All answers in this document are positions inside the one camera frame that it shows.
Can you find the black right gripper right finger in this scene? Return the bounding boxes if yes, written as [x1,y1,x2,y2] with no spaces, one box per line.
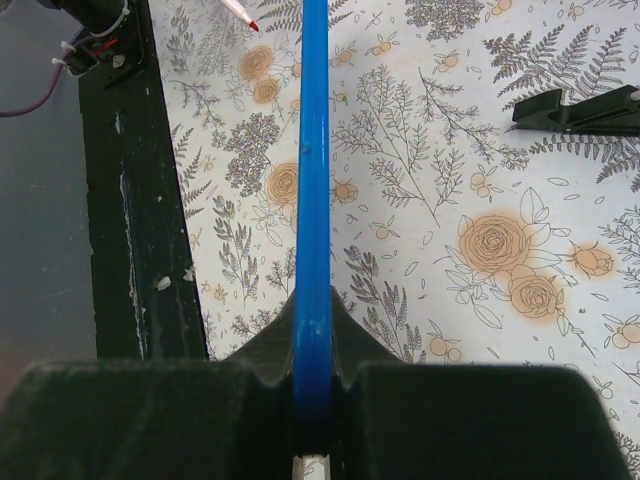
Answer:
[329,295,631,479]

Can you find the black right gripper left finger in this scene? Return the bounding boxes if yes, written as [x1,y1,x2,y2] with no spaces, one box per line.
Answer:
[1,300,294,479]

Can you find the blue framed whiteboard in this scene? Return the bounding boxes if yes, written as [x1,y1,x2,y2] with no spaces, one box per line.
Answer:
[292,0,332,456]

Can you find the red white marker pen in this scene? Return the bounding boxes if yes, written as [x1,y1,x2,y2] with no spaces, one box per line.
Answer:
[220,0,259,32]

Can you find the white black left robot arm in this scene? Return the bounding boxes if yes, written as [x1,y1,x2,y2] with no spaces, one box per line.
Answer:
[38,0,131,38]

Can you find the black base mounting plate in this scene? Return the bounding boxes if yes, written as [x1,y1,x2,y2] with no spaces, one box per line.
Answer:
[79,1,207,359]

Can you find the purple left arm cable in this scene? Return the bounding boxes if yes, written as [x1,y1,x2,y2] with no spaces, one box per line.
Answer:
[0,42,76,120]

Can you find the black wire whiteboard stand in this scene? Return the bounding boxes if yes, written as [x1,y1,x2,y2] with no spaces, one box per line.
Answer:
[512,85,639,137]

